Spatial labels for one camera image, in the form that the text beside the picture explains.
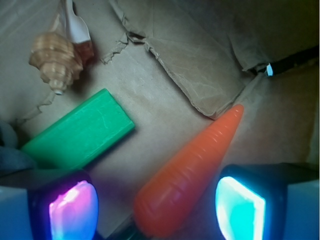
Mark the gripper right finger cyan lit pad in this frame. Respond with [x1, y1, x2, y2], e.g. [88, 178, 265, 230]
[215, 163, 320, 240]

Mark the brown paper bag bin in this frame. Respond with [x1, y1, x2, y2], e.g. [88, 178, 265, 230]
[0, 0, 320, 238]

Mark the brown spiral conch shell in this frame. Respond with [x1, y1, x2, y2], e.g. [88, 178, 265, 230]
[28, 0, 94, 95]

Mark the gripper left finger with pink lit pad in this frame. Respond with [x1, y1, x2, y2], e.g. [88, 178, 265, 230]
[0, 169, 99, 240]

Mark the grey plush bunny toy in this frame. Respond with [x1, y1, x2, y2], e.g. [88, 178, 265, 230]
[0, 120, 37, 171]

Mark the orange plastic toy carrot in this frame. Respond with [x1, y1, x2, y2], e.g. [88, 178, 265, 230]
[119, 104, 244, 240]

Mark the green rectangular block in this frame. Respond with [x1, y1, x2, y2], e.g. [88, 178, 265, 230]
[21, 88, 135, 169]

